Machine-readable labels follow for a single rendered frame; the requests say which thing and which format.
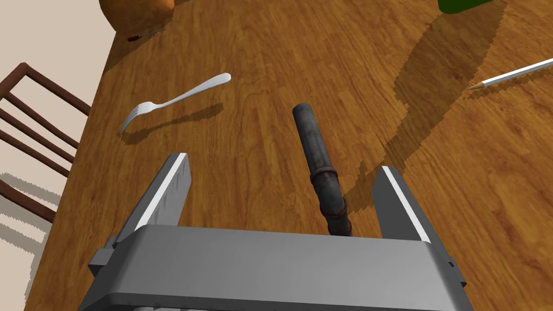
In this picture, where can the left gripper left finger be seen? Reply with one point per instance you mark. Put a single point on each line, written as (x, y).
(166, 198)

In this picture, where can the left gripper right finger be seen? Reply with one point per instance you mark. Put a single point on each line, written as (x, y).
(399, 207)

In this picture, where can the dark grey pipe tool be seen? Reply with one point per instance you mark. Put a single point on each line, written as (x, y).
(322, 170)

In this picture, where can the silver fork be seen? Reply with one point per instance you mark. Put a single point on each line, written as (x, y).
(173, 102)

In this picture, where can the dark brown wooden chair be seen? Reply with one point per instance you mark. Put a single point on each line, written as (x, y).
(30, 129)

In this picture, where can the brown wooden table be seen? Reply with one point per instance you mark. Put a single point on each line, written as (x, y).
(268, 65)

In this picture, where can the white pencil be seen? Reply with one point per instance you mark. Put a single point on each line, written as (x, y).
(514, 74)

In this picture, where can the orange-brown round object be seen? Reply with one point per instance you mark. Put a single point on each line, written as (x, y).
(136, 13)

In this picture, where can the green object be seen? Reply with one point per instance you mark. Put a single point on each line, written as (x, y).
(462, 5)

